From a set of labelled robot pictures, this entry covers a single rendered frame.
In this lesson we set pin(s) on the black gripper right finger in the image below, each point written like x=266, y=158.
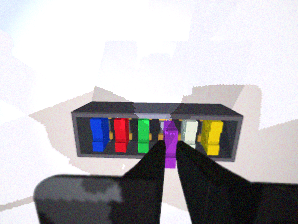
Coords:
x=216, y=195

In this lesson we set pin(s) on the green fuse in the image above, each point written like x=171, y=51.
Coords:
x=143, y=135

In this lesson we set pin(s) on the white fuse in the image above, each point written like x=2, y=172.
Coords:
x=188, y=131

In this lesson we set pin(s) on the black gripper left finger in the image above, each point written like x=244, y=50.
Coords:
x=133, y=198

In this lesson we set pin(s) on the dark grey fuse block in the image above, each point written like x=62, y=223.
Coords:
x=110, y=129

